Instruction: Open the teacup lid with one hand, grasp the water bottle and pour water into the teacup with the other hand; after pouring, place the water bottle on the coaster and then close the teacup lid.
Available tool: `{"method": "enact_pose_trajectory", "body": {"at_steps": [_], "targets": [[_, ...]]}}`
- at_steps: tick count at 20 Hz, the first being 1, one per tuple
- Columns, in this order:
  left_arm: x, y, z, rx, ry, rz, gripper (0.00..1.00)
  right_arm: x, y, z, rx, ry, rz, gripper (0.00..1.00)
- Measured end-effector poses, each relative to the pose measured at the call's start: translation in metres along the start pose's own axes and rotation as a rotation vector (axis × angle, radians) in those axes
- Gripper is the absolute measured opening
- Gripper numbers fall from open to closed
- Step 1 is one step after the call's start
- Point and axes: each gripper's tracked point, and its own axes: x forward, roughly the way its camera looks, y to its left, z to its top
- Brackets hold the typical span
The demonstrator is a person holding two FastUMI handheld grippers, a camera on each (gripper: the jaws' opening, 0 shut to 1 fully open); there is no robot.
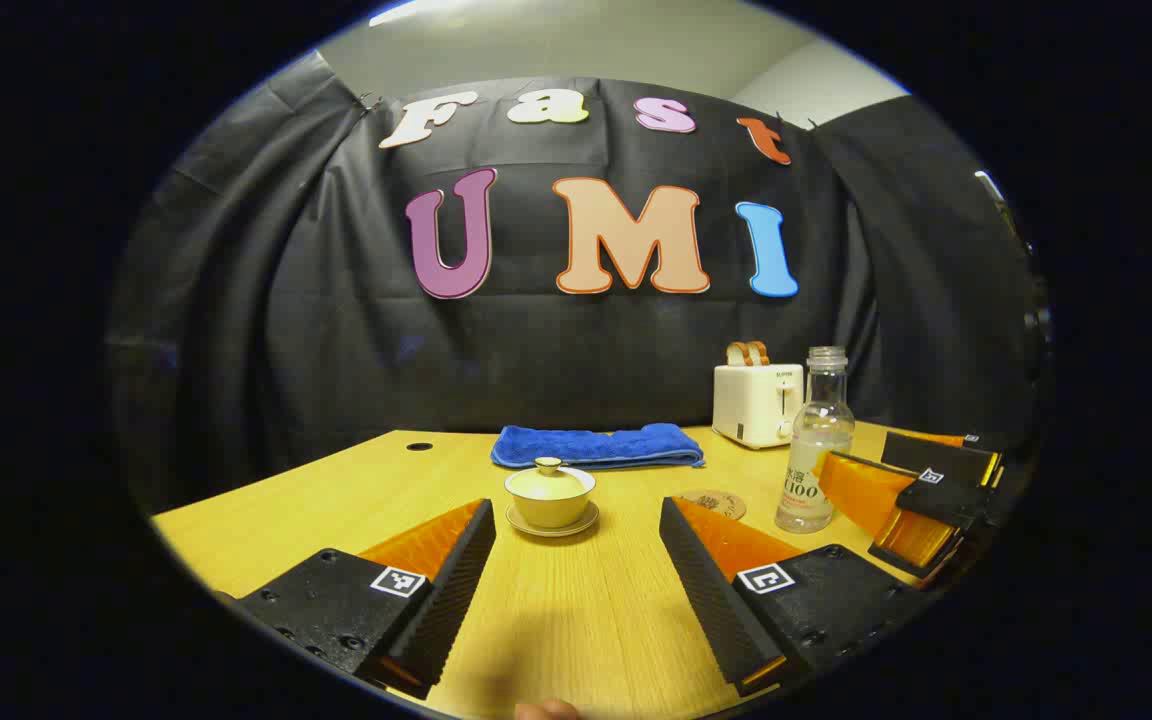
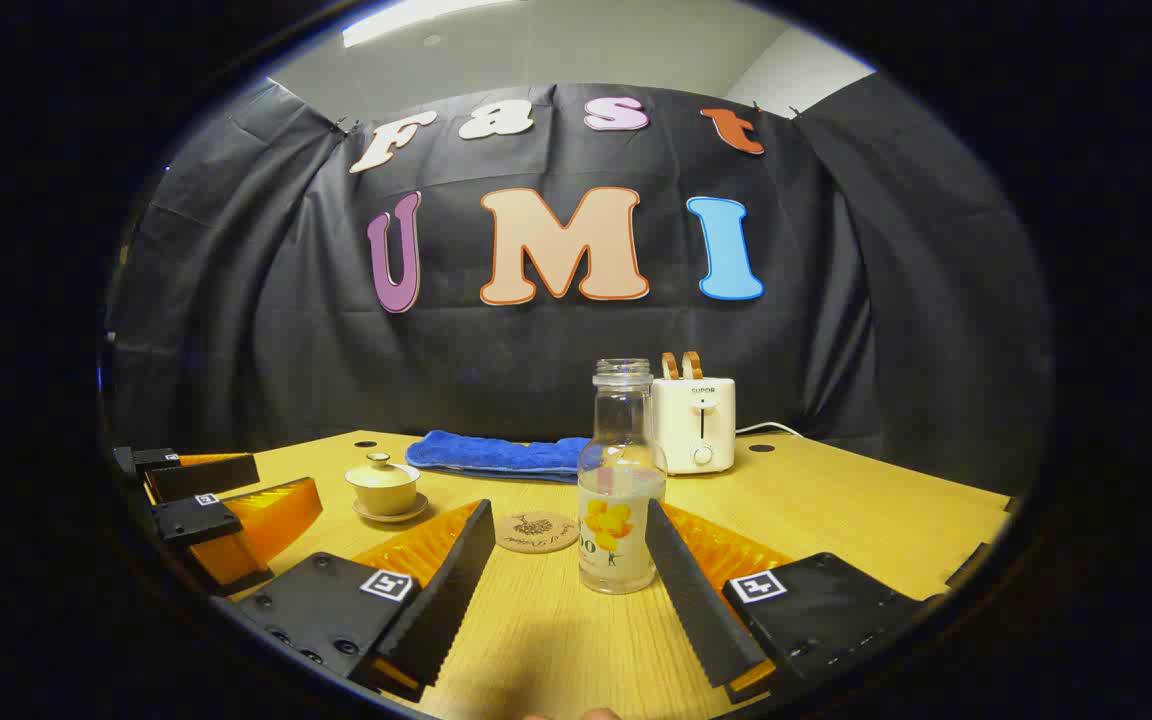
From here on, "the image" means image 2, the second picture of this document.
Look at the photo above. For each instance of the round cork coaster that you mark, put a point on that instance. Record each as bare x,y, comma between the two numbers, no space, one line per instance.
536,532

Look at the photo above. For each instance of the bread slice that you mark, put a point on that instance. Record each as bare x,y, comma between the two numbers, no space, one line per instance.
693,364
670,366

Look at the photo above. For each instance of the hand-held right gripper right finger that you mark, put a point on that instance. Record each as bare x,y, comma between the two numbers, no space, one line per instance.
696,600

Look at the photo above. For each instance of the beige teacup lid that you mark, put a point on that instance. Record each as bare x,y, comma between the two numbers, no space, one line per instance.
382,470

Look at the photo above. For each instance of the beige ceramic teacup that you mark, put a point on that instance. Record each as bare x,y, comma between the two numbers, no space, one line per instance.
384,497

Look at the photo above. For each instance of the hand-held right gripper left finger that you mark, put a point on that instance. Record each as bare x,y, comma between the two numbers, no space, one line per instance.
451,590

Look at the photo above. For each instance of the black backdrop cloth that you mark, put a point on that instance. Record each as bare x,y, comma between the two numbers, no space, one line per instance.
266,330

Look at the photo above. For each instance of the white toaster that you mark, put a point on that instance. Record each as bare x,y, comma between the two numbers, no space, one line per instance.
711,420

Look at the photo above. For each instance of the beige ceramic saucer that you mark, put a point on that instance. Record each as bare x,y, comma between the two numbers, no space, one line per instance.
414,513

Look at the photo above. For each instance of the blue towel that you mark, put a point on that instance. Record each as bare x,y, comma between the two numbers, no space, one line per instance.
496,455

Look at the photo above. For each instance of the clear glass water bottle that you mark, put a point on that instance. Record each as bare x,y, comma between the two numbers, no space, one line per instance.
621,470

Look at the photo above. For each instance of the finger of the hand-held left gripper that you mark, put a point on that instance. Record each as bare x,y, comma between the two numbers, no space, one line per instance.
191,520
206,477

